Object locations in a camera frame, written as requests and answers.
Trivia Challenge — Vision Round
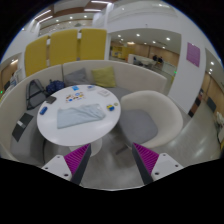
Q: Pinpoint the olive yellow pillow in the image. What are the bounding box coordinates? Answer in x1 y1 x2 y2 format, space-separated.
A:
92 66 116 88

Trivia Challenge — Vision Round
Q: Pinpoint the yellow blue toy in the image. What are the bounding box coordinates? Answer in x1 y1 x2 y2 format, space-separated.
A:
106 104 115 111

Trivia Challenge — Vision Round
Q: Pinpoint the light blue towel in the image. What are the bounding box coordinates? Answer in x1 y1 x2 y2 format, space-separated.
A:
57 104 106 129

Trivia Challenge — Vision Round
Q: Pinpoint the black notebook on bench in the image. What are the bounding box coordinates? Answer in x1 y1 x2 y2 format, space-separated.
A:
12 113 34 142

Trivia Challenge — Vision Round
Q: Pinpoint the yellow acoustic panel middle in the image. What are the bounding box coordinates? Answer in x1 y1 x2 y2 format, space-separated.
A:
49 29 78 66

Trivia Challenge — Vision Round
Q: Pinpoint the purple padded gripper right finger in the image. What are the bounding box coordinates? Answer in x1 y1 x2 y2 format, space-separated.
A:
132 143 183 185

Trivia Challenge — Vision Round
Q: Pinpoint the white blue packet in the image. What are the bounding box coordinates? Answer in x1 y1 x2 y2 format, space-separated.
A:
87 85 96 91

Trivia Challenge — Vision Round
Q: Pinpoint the blue card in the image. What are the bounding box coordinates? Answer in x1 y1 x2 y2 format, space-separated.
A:
72 86 79 91

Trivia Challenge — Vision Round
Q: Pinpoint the yellow acoustic panel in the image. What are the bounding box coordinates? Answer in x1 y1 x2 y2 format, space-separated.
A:
80 28 107 60
49 29 78 66
24 36 48 76

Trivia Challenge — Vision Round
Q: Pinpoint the white tub armchair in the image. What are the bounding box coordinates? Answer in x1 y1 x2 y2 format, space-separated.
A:
121 90 183 148

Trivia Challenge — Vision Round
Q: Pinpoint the yellow acoustic panel right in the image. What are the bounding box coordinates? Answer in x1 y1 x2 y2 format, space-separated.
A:
80 28 107 60

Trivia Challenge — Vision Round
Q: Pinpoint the black phone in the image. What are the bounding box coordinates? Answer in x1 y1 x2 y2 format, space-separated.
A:
46 96 57 104

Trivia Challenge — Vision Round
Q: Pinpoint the round white table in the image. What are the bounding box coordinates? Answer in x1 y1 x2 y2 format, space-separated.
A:
37 85 121 155

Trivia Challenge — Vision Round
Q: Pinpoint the purple wall panel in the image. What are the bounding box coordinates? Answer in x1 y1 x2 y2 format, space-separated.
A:
186 43 200 67

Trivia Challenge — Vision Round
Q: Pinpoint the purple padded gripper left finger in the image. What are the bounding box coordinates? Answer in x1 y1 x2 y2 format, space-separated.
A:
42 144 91 185

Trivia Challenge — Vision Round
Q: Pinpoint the yellow acoustic panel left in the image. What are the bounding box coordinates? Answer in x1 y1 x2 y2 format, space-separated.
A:
24 36 48 76

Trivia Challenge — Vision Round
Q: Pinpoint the blue small box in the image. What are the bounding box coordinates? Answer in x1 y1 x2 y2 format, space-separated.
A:
39 106 48 115

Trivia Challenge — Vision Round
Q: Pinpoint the dark blue bag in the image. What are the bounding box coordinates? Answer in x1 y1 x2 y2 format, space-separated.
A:
46 80 65 95

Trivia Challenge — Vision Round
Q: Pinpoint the grey pillow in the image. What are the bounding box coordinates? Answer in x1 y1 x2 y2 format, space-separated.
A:
64 68 89 86

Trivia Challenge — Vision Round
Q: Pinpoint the white small box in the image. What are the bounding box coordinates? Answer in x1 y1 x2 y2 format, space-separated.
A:
98 90 110 97

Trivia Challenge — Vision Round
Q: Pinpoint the grey seat cushion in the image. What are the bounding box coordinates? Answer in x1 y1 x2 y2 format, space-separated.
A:
118 109 158 146

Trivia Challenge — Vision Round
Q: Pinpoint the curved white sofa bench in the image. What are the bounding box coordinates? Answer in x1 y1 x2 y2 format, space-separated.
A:
0 60 167 166

